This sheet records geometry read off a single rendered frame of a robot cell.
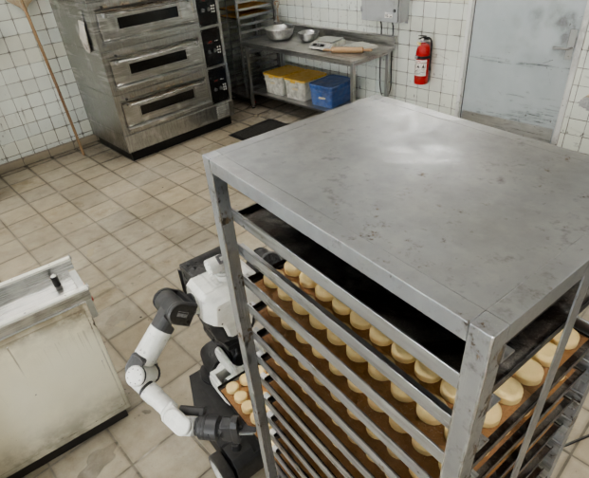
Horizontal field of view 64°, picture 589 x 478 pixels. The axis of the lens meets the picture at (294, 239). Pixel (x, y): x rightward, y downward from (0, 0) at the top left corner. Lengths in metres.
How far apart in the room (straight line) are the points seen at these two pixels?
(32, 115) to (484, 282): 5.94
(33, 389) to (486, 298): 2.20
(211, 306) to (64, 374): 0.91
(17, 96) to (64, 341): 4.19
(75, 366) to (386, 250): 2.04
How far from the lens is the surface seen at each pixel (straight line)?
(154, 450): 2.72
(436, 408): 0.74
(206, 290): 1.87
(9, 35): 6.12
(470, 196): 0.77
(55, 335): 2.36
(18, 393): 2.51
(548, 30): 5.13
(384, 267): 0.60
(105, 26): 5.33
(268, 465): 1.68
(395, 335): 0.71
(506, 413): 0.90
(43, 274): 2.53
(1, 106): 6.18
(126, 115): 5.50
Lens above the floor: 2.19
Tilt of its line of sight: 35 degrees down
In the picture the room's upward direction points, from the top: 5 degrees counter-clockwise
